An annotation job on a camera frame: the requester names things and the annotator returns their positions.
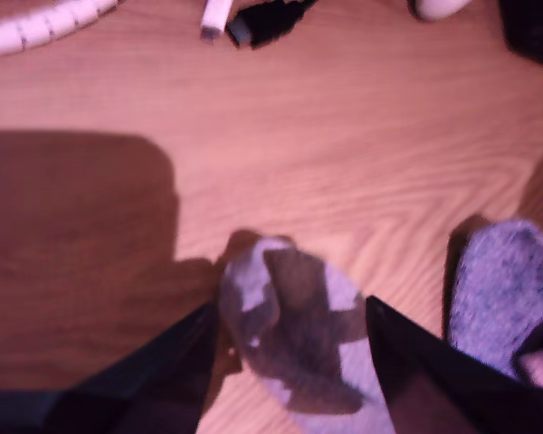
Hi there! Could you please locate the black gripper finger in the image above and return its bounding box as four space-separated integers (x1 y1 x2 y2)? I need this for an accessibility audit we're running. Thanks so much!
44 300 222 434
365 296 533 434

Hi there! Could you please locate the blue knitted sock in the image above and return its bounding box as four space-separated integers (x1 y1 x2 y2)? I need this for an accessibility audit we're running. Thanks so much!
443 218 543 383

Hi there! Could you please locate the grey sock with scalloped cuff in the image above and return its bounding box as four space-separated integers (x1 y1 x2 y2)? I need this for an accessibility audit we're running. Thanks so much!
217 233 397 434

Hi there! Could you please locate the black case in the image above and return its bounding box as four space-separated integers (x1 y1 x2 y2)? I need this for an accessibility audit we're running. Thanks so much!
499 0 543 73

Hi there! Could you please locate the white game controller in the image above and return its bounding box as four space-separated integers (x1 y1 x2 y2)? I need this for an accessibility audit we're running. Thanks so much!
408 0 474 20

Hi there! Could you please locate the white cable adapter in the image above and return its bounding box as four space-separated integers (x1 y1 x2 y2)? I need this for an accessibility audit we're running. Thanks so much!
199 0 232 45

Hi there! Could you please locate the white spiral cable wrap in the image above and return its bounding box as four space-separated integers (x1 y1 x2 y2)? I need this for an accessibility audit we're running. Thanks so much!
0 0 119 59

